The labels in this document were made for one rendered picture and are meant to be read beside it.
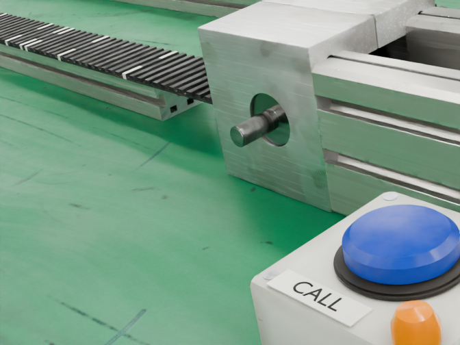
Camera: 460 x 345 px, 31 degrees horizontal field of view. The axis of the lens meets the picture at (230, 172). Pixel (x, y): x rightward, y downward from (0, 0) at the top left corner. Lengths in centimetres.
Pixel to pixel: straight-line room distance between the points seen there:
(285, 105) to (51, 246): 16
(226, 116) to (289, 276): 21
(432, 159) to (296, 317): 13
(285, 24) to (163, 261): 14
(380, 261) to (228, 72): 22
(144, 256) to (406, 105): 16
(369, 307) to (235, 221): 19
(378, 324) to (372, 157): 15
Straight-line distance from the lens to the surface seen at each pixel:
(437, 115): 37
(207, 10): 85
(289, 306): 29
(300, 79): 42
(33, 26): 82
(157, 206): 49
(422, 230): 29
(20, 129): 67
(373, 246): 28
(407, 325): 25
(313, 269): 30
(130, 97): 64
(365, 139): 40
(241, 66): 46
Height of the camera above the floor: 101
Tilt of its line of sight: 26 degrees down
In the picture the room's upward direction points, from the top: 11 degrees counter-clockwise
